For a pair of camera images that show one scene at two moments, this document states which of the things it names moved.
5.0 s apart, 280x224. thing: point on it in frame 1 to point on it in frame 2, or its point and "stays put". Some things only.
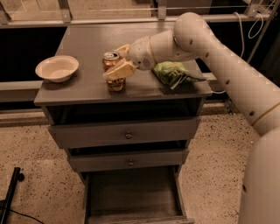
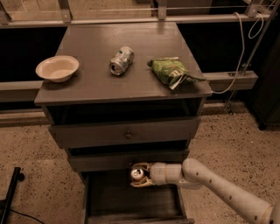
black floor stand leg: [5, 205] stays put
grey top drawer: [124, 133] stays put
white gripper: [140, 53] to [157, 173]
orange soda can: [113, 84] to [137, 173]
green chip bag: [172, 73] stays put
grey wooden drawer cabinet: [124, 130] stays put
